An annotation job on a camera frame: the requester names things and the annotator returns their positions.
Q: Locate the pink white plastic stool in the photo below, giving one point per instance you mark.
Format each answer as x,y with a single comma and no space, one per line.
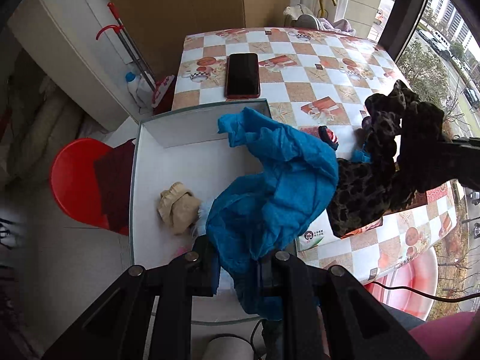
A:
421,274

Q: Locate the leopard print cloth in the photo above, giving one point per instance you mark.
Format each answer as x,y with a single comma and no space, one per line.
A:
401,140

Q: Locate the pink black knitted sock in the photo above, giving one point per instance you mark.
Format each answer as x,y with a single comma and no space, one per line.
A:
328,137

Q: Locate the red plastic stool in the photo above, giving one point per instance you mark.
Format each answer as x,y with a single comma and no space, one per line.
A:
73,183

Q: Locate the white detergent bottle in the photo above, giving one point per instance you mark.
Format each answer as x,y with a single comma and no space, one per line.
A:
140,91

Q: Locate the white cylindrical device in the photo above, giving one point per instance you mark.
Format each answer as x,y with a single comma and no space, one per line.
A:
228,347

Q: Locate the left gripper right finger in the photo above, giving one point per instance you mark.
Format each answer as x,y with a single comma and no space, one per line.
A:
265,278

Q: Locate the blue cloth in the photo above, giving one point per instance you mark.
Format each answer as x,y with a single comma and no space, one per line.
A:
264,212
360,157

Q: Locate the grey white cardboard box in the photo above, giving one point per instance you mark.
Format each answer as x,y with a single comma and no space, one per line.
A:
181,146

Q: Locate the pile of clothes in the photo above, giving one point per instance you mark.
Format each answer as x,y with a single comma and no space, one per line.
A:
301,17

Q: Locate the yellow umbrella handle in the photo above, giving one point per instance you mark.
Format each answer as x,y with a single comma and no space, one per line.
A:
324,6

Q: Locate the dark red cloth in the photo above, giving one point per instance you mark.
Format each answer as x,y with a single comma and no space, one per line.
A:
113,173

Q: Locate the beige knitted sock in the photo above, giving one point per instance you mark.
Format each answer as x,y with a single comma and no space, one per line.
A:
178,208

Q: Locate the light blue fluffy duster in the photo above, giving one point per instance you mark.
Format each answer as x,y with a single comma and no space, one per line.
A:
199,227

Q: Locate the checkered patterned tablecloth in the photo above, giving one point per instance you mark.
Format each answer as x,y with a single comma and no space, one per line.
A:
311,78

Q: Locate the brown cardboard panel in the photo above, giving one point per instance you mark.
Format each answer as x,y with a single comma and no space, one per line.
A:
159,27

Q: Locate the black smartphone red case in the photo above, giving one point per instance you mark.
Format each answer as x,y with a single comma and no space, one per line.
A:
242,76

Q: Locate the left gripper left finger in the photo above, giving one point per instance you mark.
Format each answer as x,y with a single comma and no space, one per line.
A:
206,272

